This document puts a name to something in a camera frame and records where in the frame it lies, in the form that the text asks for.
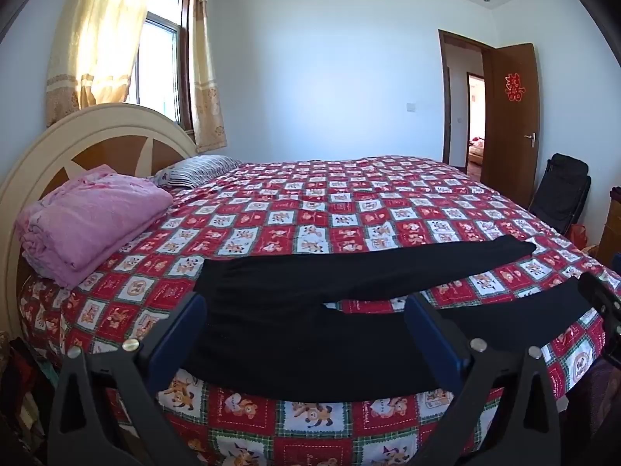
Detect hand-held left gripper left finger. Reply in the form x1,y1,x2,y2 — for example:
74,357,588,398
47,292,208,466

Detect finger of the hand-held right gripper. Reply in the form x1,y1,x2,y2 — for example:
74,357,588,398
577,272,621,338

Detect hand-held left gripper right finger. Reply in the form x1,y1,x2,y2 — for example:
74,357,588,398
404,294,576,466

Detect black pants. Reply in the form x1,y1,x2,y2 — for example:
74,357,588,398
182,234,607,401

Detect wooden cabinet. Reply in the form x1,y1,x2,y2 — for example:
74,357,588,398
596,187,621,268

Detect black folding chair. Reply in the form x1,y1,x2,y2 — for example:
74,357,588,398
528,153,593,238

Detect folded pink blanket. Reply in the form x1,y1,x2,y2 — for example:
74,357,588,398
14,165,174,289

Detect pile of clothes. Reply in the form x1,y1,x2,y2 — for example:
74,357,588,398
0,335,59,466

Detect red checked printed bedspread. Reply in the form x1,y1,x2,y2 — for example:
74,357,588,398
17,155,617,466

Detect striped pillow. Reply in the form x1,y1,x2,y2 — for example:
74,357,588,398
150,155,243,189

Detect brown wooden door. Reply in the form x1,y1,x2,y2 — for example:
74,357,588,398
482,43,540,190

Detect cream and brown headboard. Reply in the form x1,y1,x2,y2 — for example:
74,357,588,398
0,103,199,345

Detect red paper door decoration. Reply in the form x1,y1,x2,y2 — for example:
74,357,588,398
505,74,526,103

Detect narrow yellow curtain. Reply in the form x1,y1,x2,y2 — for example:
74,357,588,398
187,0,228,153

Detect window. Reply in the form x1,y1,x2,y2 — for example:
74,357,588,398
128,0,195,132

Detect wide yellow curtain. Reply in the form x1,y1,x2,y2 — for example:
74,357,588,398
45,0,163,127

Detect brown door frame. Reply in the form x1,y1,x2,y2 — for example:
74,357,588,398
438,29,496,168

